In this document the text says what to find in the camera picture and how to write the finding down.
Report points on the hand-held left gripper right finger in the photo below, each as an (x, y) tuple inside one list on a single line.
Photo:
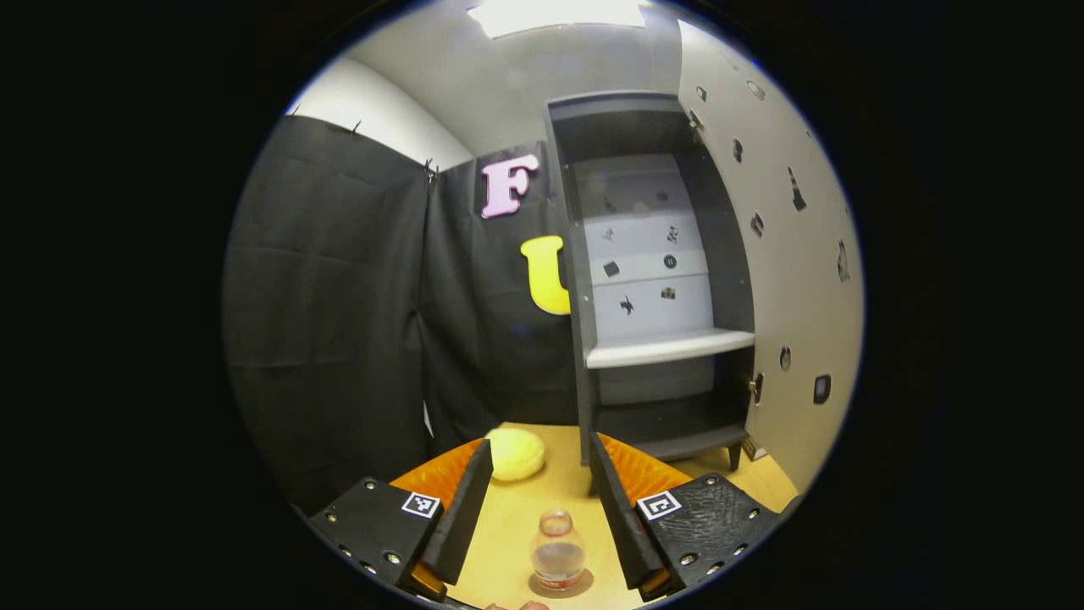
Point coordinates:
[(622, 517)]

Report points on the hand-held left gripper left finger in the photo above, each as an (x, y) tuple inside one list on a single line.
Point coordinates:
[(464, 517)]

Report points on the clear plastic bottle red label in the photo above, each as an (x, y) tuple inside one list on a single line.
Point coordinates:
[(559, 555)]

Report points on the brown round coaster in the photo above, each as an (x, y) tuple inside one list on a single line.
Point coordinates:
[(561, 595)]

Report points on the grey cabinet door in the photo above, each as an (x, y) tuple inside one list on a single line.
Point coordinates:
[(796, 296)]

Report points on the white cabinet shelf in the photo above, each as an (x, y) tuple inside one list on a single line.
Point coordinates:
[(669, 347)]

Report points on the metal door hinge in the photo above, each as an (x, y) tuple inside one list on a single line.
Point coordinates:
[(695, 121), (756, 388)]

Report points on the dark grey cabinet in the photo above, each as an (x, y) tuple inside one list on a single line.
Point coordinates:
[(627, 127)]

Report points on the yellow ball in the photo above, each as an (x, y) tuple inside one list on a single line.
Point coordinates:
[(515, 453)]

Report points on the black backdrop cloth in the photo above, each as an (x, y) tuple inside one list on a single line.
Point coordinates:
[(339, 296)]

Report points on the large ceiling light panel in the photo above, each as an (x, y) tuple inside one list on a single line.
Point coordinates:
[(555, 15)]

